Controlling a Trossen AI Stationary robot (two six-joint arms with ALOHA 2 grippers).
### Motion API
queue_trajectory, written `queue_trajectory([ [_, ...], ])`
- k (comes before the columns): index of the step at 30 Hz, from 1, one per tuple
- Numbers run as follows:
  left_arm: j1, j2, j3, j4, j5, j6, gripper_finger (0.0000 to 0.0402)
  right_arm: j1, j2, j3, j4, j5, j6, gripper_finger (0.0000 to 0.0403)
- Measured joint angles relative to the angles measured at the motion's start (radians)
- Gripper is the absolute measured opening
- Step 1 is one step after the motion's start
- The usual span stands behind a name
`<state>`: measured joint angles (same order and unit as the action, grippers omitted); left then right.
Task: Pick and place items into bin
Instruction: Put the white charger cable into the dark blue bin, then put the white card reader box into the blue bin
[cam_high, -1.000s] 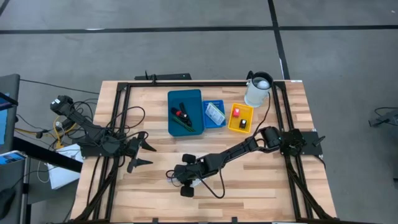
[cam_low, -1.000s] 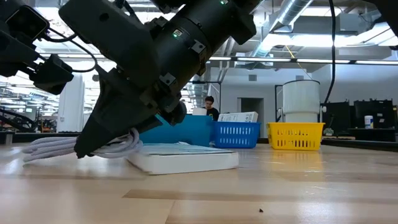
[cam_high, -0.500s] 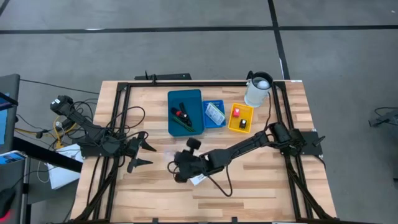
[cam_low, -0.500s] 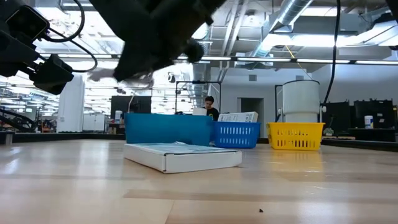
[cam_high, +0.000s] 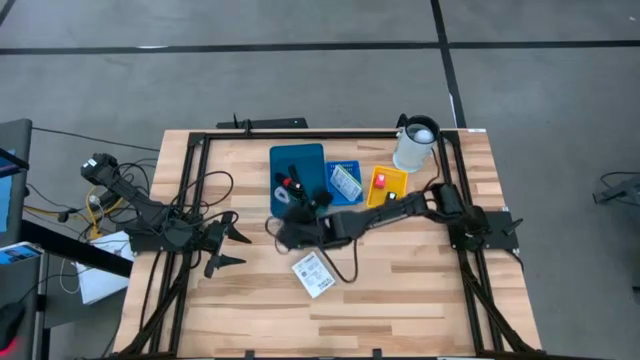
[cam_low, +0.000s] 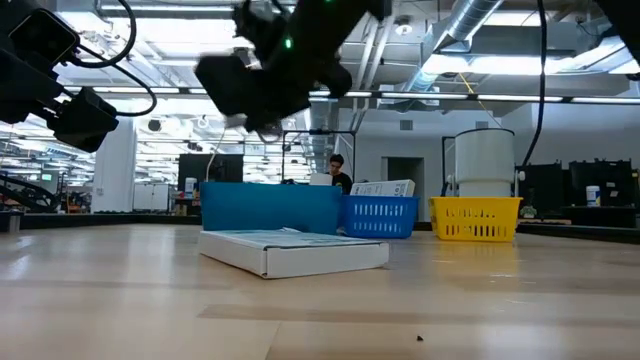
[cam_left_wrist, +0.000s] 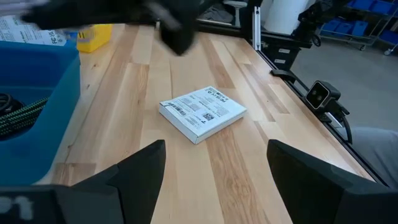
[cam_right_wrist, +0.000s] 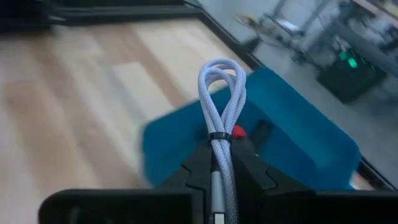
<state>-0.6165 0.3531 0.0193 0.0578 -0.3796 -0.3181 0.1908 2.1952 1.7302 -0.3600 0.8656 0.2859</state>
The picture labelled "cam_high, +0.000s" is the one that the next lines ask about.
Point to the white ball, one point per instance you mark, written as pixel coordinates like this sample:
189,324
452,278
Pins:
424,136

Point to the white box on floor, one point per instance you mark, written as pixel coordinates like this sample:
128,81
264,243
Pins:
100,285

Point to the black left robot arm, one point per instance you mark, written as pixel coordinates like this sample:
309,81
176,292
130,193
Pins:
145,207

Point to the white labelled box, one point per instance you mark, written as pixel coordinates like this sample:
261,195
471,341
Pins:
346,182
313,275

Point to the black aluminium table frame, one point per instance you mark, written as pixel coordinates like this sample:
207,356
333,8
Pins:
300,135

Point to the black router box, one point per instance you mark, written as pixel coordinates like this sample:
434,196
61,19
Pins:
270,123

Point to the small yellow plastic bin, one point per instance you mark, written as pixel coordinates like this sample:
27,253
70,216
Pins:
397,177

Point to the pink charger cube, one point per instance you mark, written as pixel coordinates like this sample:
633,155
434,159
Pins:
380,181

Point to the black floor stand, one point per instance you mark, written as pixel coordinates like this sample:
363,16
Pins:
622,192

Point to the white cylindrical container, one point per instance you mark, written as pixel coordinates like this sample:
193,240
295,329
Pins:
410,155

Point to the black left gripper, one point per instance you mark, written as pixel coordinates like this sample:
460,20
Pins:
212,245

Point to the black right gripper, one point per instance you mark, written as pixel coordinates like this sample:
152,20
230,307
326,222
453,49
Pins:
312,232

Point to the small display screen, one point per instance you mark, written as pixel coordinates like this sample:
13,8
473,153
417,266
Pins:
17,254

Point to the large teal plastic bin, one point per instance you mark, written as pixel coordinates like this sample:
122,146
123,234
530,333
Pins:
312,165

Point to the black desk leg bar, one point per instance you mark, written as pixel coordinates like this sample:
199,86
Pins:
75,250

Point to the small blue plastic bin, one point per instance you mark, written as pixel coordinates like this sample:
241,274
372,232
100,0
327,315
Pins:
334,200

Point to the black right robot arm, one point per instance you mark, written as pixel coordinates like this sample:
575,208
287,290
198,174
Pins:
390,212

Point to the black charger plug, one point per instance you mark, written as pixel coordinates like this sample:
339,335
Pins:
391,196

